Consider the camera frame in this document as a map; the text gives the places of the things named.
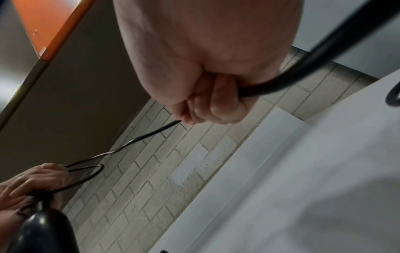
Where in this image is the person's left hand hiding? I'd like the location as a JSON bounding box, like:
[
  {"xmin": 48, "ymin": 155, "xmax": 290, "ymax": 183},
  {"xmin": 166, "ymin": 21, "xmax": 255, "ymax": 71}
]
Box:
[{"xmin": 0, "ymin": 162, "xmax": 70, "ymax": 253}]

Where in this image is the person's right hand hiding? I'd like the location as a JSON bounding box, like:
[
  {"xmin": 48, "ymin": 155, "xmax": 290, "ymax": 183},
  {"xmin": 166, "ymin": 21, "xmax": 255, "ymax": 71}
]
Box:
[{"xmin": 114, "ymin": 0, "xmax": 304, "ymax": 125}]

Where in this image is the black hair dryer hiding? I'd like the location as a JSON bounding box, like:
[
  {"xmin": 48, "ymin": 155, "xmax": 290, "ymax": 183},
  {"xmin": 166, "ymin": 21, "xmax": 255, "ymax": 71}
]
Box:
[{"xmin": 6, "ymin": 195, "xmax": 82, "ymax": 253}]

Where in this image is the black power cord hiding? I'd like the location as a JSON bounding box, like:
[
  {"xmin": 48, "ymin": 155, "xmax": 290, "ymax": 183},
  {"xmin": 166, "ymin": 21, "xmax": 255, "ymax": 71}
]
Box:
[{"xmin": 18, "ymin": 0, "xmax": 400, "ymax": 218}]

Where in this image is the orange overhead panel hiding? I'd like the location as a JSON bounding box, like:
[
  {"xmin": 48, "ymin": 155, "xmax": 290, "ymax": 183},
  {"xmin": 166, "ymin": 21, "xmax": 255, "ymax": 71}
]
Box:
[{"xmin": 23, "ymin": 0, "xmax": 96, "ymax": 61}]

